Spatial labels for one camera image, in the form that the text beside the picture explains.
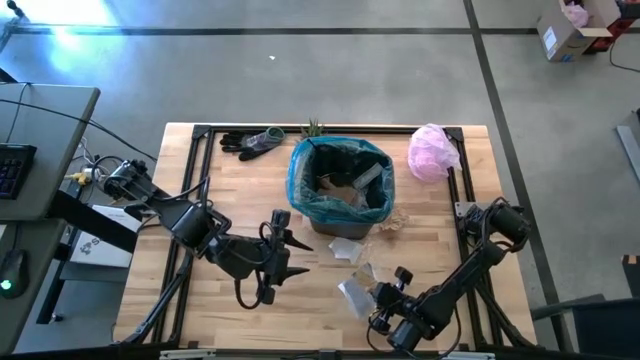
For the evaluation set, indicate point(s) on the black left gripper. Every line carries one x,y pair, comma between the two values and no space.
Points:
250,257

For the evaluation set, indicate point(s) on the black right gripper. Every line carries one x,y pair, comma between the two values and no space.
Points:
387,300

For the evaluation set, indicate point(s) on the clear bag with brown contents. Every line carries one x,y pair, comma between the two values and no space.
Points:
355,295

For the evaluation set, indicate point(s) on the white translucent plastic packet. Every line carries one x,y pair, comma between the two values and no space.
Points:
346,250

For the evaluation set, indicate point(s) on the black trash bin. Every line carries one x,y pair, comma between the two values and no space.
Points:
342,231

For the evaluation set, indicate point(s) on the teal plastic bin liner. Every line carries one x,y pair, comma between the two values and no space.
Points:
300,195

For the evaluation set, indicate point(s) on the brown paper piece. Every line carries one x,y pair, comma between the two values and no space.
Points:
340,192

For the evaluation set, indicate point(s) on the thin dark stick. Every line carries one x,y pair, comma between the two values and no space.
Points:
312,144

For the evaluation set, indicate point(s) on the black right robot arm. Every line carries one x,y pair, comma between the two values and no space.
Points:
465,275

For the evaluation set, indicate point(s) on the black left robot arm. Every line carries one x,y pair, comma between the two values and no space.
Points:
185,225

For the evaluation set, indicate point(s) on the crumpled pink plastic bag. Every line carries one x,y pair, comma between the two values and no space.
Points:
430,152

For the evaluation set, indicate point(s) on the small pink plastic bag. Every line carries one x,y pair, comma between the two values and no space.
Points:
577,15

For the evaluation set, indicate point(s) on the black work glove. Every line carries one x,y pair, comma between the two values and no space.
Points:
247,145

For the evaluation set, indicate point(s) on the small green plant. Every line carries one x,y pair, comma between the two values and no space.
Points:
312,131

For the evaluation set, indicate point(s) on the white printed box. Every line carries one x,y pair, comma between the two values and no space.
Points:
100,250

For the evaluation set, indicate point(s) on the black diagonal beam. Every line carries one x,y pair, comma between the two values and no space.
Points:
90,220

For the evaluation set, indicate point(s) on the dark blue chair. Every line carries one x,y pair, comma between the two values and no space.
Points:
610,330

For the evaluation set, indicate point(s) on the yellow plug power strip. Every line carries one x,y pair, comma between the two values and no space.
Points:
80,176

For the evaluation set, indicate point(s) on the grey desk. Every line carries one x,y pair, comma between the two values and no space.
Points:
50,150

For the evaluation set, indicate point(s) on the black computer mouse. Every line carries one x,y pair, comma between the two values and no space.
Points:
12,272

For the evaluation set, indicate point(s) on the grey metal bar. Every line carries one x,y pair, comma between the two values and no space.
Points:
629,150

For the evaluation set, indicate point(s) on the black keyboard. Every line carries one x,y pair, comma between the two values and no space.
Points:
15,172

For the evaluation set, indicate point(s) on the cardboard box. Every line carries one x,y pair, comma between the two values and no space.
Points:
560,40

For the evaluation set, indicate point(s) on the red and black crate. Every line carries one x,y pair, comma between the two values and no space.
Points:
620,25

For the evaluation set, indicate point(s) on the grey metal base plate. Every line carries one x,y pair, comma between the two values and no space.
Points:
462,207

